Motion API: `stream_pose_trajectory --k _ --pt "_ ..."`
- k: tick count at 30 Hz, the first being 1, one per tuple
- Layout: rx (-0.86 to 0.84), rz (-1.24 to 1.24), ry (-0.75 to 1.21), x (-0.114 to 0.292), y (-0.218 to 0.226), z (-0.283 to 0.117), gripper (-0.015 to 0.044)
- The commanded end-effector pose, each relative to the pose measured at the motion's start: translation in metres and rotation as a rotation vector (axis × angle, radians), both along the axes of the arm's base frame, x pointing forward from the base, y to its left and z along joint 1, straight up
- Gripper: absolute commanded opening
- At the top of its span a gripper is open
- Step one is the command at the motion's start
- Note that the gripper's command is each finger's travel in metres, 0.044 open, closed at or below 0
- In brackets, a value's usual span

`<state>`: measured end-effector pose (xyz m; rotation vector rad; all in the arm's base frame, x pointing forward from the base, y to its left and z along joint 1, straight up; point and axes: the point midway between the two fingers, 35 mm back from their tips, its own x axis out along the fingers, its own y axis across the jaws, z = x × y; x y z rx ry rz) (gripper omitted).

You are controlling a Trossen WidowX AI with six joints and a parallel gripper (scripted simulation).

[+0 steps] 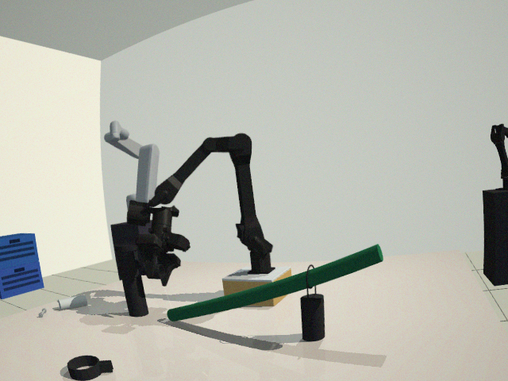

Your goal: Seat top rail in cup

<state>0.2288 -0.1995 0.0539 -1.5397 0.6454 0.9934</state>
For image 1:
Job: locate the dark green long tube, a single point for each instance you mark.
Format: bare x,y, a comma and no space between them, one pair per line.
316,276

